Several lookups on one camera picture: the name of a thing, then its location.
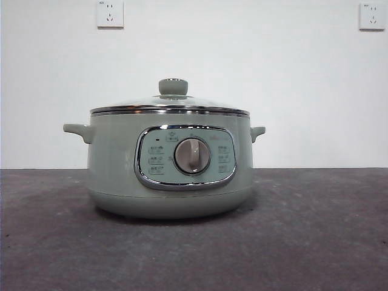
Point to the white wall socket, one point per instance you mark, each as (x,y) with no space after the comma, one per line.
(372,16)
(110,13)

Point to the sage green electric pot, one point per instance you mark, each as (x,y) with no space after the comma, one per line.
(115,169)

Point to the glass lid with green knob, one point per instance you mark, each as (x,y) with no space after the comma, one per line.
(173,87)

